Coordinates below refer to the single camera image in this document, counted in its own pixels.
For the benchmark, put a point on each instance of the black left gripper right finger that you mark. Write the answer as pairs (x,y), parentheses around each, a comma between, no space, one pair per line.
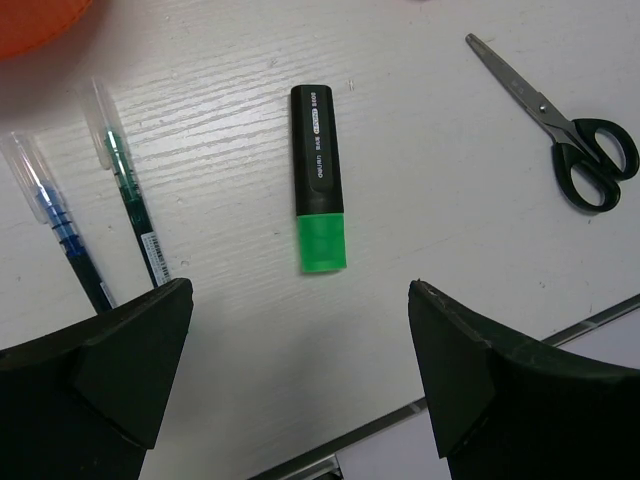
(525,400)

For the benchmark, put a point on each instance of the green gel pen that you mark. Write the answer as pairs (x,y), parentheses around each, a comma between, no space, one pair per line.
(114,154)

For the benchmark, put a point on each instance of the aluminium table edge rail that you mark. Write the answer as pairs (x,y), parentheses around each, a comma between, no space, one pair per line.
(450,400)

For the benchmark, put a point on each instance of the green cap black highlighter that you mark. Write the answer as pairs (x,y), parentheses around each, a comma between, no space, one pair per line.
(317,180)

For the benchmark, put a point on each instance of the blue gel pen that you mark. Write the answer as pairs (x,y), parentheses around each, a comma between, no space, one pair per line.
(47,203)

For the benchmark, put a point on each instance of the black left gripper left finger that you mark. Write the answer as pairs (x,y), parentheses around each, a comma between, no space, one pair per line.
(88,401)

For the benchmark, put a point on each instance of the orange round pen holder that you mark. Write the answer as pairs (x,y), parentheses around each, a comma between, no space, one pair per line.
(29,25)

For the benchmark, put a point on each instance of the black handled scissors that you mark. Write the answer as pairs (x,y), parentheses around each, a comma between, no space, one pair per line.
(602,151)

